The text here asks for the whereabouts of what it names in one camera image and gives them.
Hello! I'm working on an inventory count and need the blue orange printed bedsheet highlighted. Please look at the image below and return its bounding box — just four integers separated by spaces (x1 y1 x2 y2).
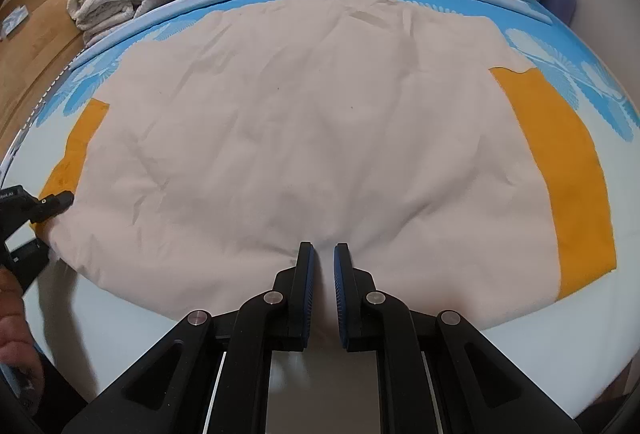
0 0 640 420

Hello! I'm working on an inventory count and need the beige collared shirt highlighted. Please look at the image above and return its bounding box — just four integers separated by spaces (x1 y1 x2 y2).
47 0 562 330

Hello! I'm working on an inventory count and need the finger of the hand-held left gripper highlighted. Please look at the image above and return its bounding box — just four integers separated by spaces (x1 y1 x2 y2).
24 192 75 222
4 239 51 290

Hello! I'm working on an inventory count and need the person's left hand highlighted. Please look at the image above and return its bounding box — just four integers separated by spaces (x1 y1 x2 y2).
0 271 47 417

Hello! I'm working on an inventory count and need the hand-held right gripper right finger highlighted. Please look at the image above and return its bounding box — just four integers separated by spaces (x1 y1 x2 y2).
333 243 583 434

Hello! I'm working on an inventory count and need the small white blue box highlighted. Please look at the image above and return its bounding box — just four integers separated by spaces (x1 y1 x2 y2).
0 6 30 39

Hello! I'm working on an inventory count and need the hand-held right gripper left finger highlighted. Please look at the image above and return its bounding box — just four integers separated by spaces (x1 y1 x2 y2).
62 241 317 434

